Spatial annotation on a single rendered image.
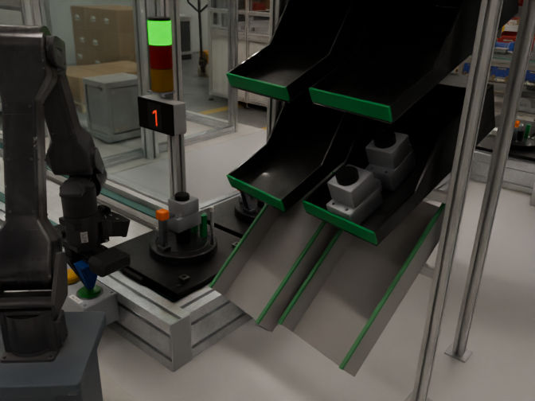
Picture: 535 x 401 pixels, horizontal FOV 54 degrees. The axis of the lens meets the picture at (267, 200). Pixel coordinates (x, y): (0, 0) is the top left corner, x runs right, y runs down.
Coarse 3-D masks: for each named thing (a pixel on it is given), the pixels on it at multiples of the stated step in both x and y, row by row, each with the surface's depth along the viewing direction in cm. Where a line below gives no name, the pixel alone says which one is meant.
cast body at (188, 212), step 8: (184, 192) 106; (168, 200) 105; (176, 200) 104; (184, 200) 104; (192, 200) 105; (176, 208) 104; (184, 208) 103; (192, 208) 105; (176, 216) 104; (184, 216) 104; (192, 216) 106; (200, 216) 108; (168, 224) 105; (176, 224) 104; (184, 224) 105; (192, 224) 106
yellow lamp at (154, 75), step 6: (150, 72) 115; (156, 72) 114; (162, 72) 114; (168, 72) 115; (150, 78) 116; (156, 78) 114; (162, 78) 114; (168, 78) 115; (156, 84) 115; (162, 84) 115; (168, 84) 115; (156, 90) 115; (162, 90) 115; (168, 90) 116
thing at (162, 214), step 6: (162, 210) 102; (156, 216) 102; (162, 216) 101; (168, 216) 102; (174, 216) 104; (162, 222) 102; (162, 228) 102; (162, 234) 103; (162, 240) 104; (162, 246) 104
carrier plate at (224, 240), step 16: (208, 224) 121; (128, 240) 113; (144, 240) 113; (224, 240) 114; (144, 256) 106; (224, 256) 107; (144, 272) 101; (160, 272) 101; (176, 272) 101; (192, 272) 101; (208, 272) 101; (160, 288) 97; (176, 288) 96; (192, 288) 97
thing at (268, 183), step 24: (288, 120) 88; (312, 120) 91; (336, 120) 89; (360, 120) 80; (288, 144) 88; (312, 144) 86; (336, 144) 78; (240, 168) 84; (264, 168) 85; (288, 168) 83; (312, 168) 81; (264, 192) 77; (288, 192) 75
